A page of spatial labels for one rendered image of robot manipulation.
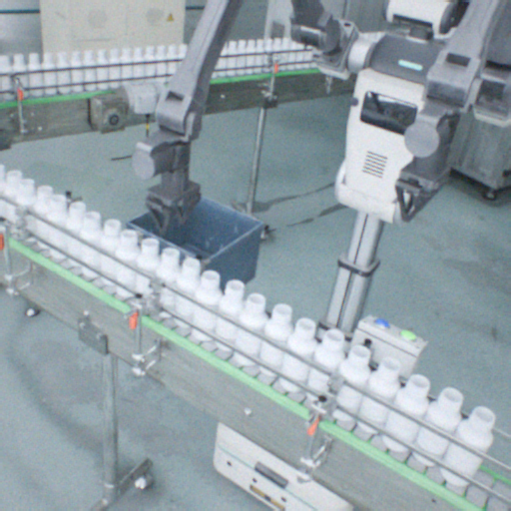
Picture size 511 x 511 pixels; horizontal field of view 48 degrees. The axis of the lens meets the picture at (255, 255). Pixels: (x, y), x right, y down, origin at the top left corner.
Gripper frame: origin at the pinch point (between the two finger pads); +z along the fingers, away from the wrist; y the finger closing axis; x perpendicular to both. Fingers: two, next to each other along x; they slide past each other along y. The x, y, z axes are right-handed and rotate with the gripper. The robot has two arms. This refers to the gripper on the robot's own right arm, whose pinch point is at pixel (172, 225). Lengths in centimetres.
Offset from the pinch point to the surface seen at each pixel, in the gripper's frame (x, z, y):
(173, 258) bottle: 1.1, 8.0, 0.5
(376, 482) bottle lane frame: 59, 31, 5
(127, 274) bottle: -10.4, 16.9, 2.8
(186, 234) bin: -41, 46, -59
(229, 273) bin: -11, 40, -43
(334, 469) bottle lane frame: 50, 35, 5
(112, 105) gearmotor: -111, 26, -92
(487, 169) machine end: 9, 99, -364
